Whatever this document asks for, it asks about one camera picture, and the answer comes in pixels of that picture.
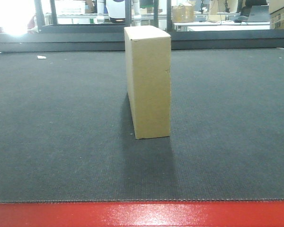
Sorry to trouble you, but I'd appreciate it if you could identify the stacked cardboard boxes right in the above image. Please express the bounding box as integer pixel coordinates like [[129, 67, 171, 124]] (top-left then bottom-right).
[[269, 0, 284, 29]]

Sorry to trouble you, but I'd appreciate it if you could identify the open cardboard box background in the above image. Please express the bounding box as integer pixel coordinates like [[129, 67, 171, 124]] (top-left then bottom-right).
[[172, 1, 195, 23]]

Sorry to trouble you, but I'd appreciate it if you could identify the black metal frame rack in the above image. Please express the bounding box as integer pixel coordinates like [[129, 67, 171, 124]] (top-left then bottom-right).
[[34, 0, 159, 34]]

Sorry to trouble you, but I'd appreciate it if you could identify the white background table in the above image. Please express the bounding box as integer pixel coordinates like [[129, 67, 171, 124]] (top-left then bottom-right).
[[173, 21, 270, 32]]

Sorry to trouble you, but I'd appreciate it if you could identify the tall brown cardboard box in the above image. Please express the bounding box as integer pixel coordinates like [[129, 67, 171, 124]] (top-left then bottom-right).
[[124, 26, 171, 140]]

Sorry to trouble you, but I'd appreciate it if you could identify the red conveyor frame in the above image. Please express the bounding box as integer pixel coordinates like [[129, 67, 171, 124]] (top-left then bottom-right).
[[0, 201, 284, 227]]

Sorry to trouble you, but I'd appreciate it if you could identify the white humanoid robot background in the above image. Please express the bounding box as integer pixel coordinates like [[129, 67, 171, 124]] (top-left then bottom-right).
[[96, 0, 142, 26]]

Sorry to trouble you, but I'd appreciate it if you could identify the black conveyor belt mat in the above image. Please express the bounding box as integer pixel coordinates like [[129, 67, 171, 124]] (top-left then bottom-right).
[[0, 48, 284, 202]]

